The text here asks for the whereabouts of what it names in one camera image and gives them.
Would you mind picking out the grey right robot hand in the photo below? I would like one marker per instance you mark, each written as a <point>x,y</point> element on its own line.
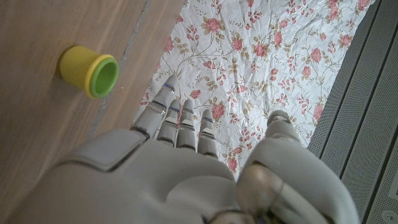
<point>155,180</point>

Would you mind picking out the small green yellow cup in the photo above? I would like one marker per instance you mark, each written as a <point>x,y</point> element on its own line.
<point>90,71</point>

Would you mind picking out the floral print backdrop cloth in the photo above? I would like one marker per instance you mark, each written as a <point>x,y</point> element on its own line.
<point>248,62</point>

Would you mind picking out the grey perforated metal panel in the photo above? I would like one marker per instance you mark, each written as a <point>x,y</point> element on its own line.
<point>367,124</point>

